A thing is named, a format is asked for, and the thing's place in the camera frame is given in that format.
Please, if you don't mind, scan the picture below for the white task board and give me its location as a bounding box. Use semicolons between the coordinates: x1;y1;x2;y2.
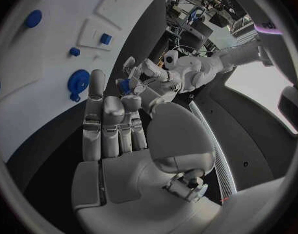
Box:
0;0;156;163

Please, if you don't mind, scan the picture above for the blue short cylinder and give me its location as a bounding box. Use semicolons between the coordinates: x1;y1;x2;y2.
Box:
119;79;133;95

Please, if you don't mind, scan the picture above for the blue round plug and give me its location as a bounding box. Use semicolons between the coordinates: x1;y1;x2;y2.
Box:
24;9;43;28

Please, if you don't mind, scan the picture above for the glowing light bar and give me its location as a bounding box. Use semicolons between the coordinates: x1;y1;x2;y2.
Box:
253;23;284;34

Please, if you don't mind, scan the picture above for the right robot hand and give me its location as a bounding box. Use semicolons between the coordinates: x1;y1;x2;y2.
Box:
71;69;224;234

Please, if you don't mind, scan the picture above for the blue block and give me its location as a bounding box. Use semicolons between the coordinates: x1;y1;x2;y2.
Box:
99;33;113;45

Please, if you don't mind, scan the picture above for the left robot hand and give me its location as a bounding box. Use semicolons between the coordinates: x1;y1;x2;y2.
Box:
115;56;183;120

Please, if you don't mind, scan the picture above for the blue gear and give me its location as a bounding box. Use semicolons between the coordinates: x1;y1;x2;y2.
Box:
67;69;91;102

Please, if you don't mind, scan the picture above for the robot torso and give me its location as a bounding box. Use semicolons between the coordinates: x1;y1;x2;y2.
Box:
173;9;298;206

